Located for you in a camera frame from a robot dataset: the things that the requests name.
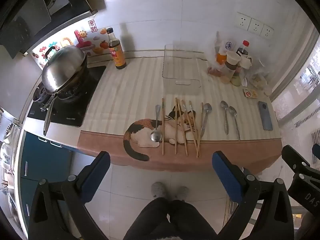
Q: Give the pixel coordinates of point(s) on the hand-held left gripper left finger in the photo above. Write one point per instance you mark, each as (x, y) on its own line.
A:
(96, 177)

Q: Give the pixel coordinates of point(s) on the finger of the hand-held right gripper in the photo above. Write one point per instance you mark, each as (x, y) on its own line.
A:
(296, 161)
(317, 151)

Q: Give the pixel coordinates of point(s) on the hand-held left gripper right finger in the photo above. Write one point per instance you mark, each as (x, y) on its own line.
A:
(225, 177)

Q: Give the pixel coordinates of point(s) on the bunch of wooden chopsticks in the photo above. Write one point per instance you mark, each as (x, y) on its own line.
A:
(176, 130)

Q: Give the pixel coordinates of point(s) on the clear plastic tray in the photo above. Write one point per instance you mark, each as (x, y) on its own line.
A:
(180, 65)

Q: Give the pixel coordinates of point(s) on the grey slipper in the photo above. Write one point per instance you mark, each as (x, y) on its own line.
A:
(158, 190)
(182, 193)

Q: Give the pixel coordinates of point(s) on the blue smartphone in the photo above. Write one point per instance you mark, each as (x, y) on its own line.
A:
(265, 116)

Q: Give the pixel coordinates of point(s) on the blue kitchen cabinet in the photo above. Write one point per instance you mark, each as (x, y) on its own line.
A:
(40, 160)

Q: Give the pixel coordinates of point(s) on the person's legs in black pants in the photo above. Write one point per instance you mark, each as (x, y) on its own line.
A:
(170, 220)

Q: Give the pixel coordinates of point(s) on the round bowl steel spoon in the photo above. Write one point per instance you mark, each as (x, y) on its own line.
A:
(156, 137)

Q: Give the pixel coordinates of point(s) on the small printed card box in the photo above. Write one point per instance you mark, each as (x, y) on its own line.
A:
(250, 93)

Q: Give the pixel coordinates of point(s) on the black cooktop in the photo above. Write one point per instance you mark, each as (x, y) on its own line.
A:
(82, 92)

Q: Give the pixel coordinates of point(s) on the clear plastic bag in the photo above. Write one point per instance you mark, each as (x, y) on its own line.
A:
(260, 77)

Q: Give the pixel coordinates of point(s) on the cat print table mat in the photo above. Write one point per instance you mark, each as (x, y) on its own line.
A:
(130, 85)

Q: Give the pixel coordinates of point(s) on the glass jar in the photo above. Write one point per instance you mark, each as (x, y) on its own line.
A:
(230, 71)

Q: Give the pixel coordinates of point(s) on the white mug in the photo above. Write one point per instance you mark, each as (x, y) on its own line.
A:
(246, 62)

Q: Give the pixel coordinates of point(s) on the steel wok lid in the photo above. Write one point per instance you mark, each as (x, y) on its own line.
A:
(63, 67)

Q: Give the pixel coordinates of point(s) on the white paper cup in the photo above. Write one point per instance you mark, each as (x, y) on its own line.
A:
(233, 58)

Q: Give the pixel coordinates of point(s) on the orange drink bottle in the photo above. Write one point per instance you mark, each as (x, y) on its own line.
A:
(221, 57)

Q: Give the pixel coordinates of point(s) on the red cap cola bottle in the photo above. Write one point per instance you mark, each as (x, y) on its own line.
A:
(243, 48)

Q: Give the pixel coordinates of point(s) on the dark soy sauce bottle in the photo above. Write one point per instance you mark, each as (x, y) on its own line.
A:
(117, 52)

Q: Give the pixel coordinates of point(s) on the white label bottle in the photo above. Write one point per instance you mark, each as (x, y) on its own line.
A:
(228, 45)

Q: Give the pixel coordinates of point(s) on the range hood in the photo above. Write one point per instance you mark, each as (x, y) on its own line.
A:
(37, 12)

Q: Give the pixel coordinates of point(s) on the white wall socket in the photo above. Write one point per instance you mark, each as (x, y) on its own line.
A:
(267, 32)
(242, 21)
(256, 27)

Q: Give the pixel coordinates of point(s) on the colourful wall sticker sheet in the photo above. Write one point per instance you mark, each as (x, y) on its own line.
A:
(97, 47)

